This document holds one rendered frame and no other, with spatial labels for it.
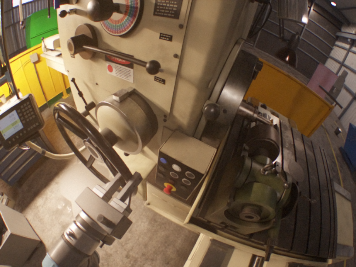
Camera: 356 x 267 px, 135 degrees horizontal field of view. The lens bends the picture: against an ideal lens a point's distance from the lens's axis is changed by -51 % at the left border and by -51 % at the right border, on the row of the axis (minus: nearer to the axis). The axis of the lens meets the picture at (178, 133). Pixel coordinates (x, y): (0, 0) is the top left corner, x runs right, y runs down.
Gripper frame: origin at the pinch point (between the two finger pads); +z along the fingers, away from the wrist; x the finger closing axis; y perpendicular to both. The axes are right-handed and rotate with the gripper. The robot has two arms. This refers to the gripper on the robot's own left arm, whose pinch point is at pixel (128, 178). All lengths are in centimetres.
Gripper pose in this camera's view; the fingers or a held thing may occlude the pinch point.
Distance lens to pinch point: 37.4
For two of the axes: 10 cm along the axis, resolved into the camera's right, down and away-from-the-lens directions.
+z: 4.6, -6.1, 6.5
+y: -1.0, -7.6, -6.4
